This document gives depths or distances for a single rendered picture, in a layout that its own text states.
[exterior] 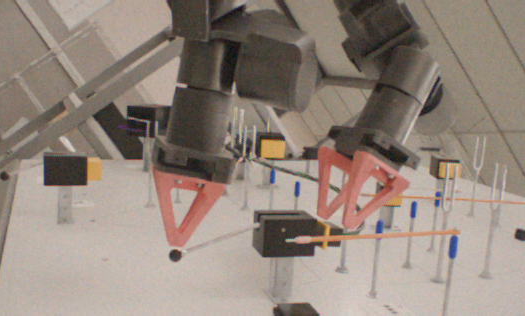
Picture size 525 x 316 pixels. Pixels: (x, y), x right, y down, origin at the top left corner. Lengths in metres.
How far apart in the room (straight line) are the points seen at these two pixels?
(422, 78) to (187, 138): 0.26
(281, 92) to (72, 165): 0.45
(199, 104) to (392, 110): 0.21
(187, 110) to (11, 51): 7.66
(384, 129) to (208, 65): 0.21
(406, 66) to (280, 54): 0.19
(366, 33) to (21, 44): 7.58
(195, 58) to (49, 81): 7.56
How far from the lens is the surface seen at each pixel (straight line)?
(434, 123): 0.77
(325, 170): 0.71
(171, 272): 0.74
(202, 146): 0.59
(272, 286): 0.67
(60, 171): 0.94
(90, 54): 8.14
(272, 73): 0.56
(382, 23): 0.74
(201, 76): 0.58
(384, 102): 0.69
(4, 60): 8.22
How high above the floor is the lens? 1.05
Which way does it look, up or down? 8 degrees up
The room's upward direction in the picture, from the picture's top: 53 degrees clockwise
